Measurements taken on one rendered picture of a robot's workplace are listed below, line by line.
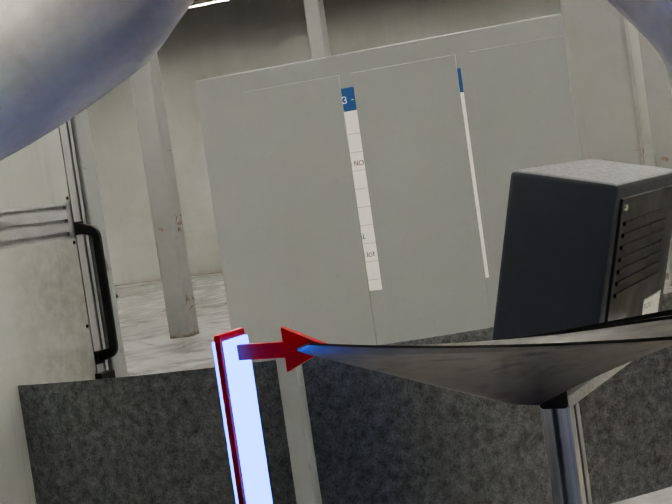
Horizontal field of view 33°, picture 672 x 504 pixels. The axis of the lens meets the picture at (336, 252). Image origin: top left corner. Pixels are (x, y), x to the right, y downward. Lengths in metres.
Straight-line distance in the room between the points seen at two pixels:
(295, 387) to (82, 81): 1.46
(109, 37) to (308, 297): 6.11
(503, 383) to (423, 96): 6.00
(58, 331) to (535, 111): 4.29
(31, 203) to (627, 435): 1.36
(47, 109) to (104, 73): 0.05
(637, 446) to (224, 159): 4.88
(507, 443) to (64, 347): 0.99
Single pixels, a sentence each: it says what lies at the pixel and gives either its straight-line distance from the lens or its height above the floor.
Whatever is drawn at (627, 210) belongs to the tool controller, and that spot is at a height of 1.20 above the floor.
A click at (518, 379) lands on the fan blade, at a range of 0.63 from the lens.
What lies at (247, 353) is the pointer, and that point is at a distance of 0.62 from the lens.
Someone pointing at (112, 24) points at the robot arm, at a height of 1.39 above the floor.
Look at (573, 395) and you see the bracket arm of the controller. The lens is 1.12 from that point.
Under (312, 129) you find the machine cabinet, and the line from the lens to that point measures 6.80.
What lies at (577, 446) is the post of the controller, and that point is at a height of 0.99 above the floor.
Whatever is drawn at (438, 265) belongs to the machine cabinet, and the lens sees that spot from 6.62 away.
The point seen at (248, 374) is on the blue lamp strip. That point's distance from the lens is 0.63.
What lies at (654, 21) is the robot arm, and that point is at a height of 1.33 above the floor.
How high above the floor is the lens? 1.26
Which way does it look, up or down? 3 degrees down
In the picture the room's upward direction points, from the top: 8 degrees counter-clockwise
